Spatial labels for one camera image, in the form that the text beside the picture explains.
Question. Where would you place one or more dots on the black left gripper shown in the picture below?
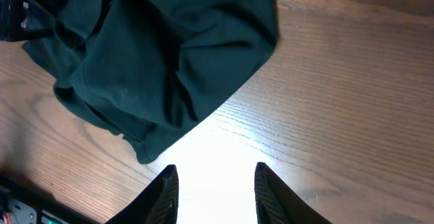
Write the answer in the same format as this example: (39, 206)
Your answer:
(14, 20)

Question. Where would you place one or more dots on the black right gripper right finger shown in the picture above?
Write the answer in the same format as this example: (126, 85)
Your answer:
(276, 203)

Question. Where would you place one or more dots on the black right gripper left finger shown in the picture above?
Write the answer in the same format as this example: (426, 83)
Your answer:
(157, 204)

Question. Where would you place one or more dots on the black t-shirt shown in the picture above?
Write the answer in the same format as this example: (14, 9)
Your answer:
(151, 70)

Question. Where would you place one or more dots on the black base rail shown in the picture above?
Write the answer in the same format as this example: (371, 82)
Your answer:
(21, 205)

